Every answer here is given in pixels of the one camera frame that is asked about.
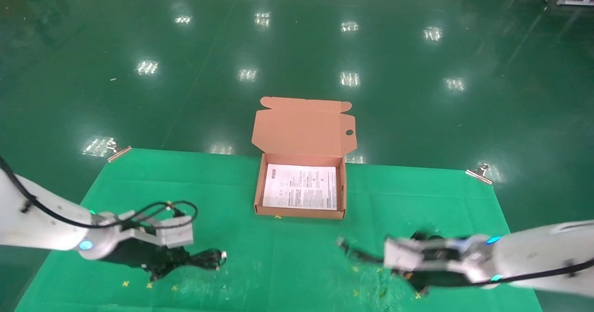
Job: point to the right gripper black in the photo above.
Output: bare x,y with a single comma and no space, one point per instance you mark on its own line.
455,278

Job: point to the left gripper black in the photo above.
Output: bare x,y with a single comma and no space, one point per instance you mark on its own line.
134,252

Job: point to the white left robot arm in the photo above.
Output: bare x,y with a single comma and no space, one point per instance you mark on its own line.
37,219

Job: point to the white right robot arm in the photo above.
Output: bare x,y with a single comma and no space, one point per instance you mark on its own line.
547,251

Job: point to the brown cardboard mailer box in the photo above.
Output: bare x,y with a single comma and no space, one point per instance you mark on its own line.
301,131

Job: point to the silver binder clip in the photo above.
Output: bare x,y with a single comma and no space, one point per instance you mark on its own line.
119,153
479,174

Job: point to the green table cloth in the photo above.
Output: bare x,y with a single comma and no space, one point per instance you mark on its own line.
287,265

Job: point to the white printed paper sheet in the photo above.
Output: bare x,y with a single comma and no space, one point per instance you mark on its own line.
300,187

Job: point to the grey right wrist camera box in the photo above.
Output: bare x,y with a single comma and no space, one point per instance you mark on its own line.
413,255

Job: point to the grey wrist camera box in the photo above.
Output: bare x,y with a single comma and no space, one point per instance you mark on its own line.
413,255
171,234

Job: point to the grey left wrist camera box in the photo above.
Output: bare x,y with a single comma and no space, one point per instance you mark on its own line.
171,234

